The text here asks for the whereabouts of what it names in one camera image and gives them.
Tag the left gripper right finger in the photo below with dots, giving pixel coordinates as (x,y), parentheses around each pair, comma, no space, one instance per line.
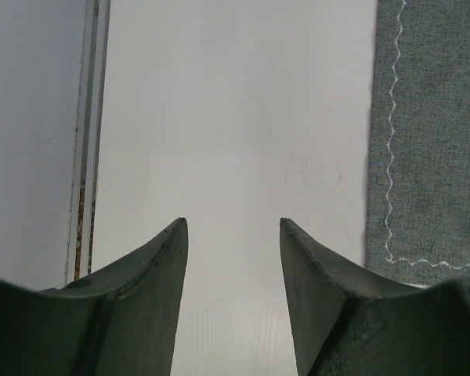
(346,320)

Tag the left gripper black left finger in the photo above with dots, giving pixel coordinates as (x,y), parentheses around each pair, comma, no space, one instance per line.
(119,320)

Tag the grey cloth napkin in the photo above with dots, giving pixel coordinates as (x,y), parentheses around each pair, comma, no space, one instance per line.
(418,175)

